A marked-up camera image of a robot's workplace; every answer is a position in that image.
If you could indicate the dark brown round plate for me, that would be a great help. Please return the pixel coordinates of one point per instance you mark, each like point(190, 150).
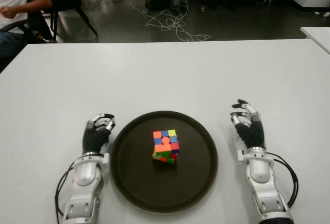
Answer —
point(134, 170)

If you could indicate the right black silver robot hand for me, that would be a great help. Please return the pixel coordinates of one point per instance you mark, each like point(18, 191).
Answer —
point(254, 135)

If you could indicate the small white floor scrap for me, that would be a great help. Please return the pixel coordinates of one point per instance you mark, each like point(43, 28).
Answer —
point(327, 14)

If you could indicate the multicoloured Rubik's cube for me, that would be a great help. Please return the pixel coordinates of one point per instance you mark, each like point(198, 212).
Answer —
point(165, 141)

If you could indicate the white side table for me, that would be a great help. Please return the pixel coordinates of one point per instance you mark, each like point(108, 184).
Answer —
point(317, 34)

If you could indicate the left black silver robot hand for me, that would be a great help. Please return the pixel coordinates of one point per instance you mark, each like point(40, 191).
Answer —
point(94, 140)

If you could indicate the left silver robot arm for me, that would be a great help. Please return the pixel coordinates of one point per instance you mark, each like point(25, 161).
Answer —
point(85, 177)

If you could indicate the black office chair with armrest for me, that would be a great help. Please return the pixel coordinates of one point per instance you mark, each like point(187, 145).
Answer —
point(33, 28)

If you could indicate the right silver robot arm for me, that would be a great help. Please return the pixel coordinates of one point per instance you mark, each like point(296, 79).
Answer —
point(260, 175)

